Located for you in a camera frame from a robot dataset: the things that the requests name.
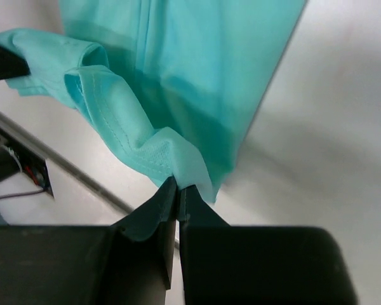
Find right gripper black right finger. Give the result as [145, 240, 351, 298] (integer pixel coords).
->
[178, 187, 358, 304]

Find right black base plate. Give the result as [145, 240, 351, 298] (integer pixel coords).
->
[0, 130, 53, 200]

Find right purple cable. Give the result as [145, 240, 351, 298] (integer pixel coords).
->
[0, 187, 45, 201]

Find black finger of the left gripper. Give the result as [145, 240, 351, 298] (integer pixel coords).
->
[0, 46, 30, 80]

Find aluminium rail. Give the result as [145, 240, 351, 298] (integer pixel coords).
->
[0, 112, 134, 214]

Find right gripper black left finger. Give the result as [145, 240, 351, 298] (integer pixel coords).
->
[0, 177, 177, 304]

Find teal t shirt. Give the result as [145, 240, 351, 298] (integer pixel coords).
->
[0, 0, 308, 204]

